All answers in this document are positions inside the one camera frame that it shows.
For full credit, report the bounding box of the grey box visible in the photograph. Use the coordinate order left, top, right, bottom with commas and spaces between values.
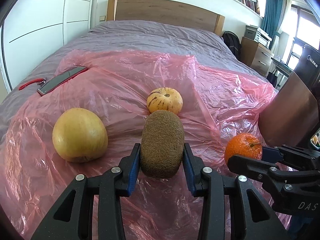
244, 24, 272, 48

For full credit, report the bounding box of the large yellow apple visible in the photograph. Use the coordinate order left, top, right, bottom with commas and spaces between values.
52, 108, 109, 163

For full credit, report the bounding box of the wooden headboard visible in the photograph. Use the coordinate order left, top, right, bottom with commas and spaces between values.
107, 0, 225, 37

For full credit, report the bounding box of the brown metal container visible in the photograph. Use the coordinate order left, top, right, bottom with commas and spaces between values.
259, 71, 320, 146

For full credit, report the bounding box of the black bag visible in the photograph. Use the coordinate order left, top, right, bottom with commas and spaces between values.
266, 69, 279, 88

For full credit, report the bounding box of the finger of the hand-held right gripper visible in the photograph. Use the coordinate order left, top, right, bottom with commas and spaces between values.
261, 144, 320, 170
227, 154, 298, 200

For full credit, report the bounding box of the teal curtain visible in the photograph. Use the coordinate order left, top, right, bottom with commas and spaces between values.
261, 0, 286, 38

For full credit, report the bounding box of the wooden nightstand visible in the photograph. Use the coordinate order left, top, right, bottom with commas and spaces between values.
240, 36, 274, 75

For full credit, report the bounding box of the small mandarin with stem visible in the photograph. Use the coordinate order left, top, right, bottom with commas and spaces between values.
224, 133, 263, 165

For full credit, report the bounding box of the pink plastic sheet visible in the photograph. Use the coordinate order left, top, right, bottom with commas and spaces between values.
0, 49, 293, 240

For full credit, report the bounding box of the black backpack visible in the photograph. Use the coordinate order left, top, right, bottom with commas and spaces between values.
222, 31, 242, 61

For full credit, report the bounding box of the white wardrobe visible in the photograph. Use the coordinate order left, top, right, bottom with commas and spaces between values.
0, 0, 94, 92

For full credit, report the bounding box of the red lanyard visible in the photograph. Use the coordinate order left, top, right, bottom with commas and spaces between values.
19, 78, 48, 91

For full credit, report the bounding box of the window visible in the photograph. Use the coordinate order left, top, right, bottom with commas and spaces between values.
290, 5, 320, 65

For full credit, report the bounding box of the brown kiwi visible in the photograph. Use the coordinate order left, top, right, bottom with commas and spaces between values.
140, 110, 185, 179

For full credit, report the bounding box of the striped yellow pepino melon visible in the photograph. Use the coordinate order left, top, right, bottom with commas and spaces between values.
147, 87, 183, 115

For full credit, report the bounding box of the red smartphone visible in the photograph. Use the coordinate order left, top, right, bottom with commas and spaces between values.
37, 66, 88, 96

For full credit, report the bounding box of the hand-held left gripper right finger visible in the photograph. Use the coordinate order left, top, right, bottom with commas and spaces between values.
183, 142, 288, 240

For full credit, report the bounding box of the bed with wooden headboard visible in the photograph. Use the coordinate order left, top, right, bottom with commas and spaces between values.
0, 20, 278, 135

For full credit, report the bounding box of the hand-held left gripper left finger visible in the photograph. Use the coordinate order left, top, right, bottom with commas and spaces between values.
30, 143, 141, 240

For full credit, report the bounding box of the black appliance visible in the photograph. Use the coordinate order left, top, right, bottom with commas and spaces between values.
294, 44, 320, 82

